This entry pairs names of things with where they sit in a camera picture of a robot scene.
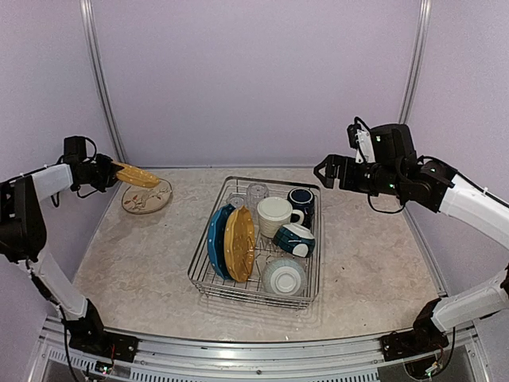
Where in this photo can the cream ribbed mug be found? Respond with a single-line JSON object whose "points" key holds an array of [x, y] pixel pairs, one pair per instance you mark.
{"points": [[274, 212]]}

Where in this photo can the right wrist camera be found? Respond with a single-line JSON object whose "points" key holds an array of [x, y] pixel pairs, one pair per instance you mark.
{"points": [[383, 144]]}

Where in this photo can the aluminium frame post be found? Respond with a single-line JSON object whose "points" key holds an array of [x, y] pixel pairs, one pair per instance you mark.
{"points": [[418, 53], [92, 41]]}

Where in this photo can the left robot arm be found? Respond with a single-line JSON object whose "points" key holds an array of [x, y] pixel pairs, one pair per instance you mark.
{"points": [[24, 235]]}

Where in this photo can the bird pattern ceramic plate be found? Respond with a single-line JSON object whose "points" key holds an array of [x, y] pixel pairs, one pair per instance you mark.
{"points": [[139, 200]]}

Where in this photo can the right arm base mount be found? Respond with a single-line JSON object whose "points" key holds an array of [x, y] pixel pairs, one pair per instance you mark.
{"points": [[410, 343]]}

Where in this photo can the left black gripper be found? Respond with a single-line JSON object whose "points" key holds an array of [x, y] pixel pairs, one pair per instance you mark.
{"points": [[110, 167]]}

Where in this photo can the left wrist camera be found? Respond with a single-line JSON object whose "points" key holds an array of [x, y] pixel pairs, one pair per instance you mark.
{"points": [[75, 149]]}

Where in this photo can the dark blue mug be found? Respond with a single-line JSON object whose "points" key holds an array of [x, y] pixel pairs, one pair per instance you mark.
{"points": [[303, 200]]}

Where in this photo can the right aluminium frame post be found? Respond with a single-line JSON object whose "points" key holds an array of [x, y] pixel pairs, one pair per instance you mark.
{"points": [[418, 53]]}

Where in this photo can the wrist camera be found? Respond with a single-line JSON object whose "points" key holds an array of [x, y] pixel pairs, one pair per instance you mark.
{"points": [[75, 149], [383, 144]]}

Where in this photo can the metal wire dish rack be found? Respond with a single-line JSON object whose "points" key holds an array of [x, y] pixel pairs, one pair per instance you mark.
{"points": [[202, 272]]}

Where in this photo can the blue polka dot plate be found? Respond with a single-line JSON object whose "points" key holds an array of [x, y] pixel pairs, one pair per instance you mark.
{"points": [[215, 240]]}

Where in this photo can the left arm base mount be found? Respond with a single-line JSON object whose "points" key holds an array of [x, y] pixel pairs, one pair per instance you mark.
{"points": [[114, 346]]}

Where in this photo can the teal and white bowl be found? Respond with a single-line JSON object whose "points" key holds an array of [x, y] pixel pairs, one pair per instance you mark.
{"points": [[295, 239]]}

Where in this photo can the left aluminium frame post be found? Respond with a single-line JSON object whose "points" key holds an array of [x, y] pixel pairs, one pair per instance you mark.
{"points": [[92, 41]]}

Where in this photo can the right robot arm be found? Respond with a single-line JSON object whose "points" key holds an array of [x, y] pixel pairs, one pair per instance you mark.
{"points": [[465, 202]]}

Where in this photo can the aluminium front rail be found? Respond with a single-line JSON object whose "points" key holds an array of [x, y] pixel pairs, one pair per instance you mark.
{"points": [[161, 358]]}

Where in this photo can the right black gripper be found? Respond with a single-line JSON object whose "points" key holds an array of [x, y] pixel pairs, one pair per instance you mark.
{"points": [[335, 161]]}

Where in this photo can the yellow polka dot plate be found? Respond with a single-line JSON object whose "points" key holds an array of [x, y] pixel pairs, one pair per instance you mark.
{"points": [[135, 176], [239, 244]]}

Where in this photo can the pale striped bowl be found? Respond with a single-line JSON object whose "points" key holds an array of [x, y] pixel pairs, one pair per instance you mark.
{"points": [[285, 277]]}

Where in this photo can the clear glass tumbler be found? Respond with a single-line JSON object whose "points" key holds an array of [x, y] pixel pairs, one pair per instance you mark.
{"points": [[236, 199], [256, 192]]}

